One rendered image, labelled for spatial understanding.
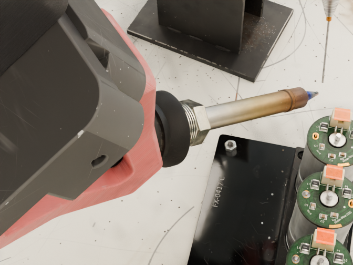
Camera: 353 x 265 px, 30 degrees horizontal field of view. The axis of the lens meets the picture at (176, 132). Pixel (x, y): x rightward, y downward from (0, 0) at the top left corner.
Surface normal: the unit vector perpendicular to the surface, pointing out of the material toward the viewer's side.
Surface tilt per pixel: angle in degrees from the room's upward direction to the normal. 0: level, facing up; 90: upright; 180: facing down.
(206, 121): 39
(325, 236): 0
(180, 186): 0
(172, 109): 15
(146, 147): 99
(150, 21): 0
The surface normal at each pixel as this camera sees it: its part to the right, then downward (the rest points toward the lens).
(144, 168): 0.58, 0.75
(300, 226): -0.83, 0.48
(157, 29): -0.03, -0.53
